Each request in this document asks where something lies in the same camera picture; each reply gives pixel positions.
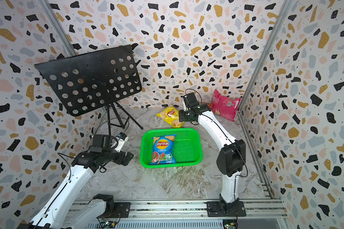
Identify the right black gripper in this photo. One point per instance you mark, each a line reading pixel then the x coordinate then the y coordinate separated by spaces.
pixel 181 112

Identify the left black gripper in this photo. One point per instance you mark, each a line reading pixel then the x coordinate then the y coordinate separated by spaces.
pixel 110 146

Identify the yellow Lay's chips bag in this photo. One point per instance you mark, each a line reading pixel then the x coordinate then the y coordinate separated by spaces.
pixel 171 116

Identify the green plastic basket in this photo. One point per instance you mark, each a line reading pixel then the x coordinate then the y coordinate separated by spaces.
pixel 187 149

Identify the blue Lay's chips bag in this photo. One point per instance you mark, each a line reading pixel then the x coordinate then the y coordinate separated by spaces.
pixel 163 148

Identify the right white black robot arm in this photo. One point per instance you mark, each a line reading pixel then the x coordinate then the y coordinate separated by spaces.
pixel 231 159

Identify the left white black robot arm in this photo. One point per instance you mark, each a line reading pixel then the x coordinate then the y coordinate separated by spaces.
pixel 54 214

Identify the pink snack bag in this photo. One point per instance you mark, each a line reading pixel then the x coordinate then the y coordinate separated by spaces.
pixel 224 106

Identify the black perforated music stand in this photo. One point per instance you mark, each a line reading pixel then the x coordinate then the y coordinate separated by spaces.
pixel 93 80

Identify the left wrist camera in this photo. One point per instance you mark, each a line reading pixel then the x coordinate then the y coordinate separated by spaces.
pixel 121 138

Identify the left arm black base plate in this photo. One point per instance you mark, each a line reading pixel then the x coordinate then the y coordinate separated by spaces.
pixel 117 210

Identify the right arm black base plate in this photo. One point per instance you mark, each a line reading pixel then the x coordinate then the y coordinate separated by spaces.
pixel 222 209

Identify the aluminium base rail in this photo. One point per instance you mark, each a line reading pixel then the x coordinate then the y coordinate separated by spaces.
pixel 192 214

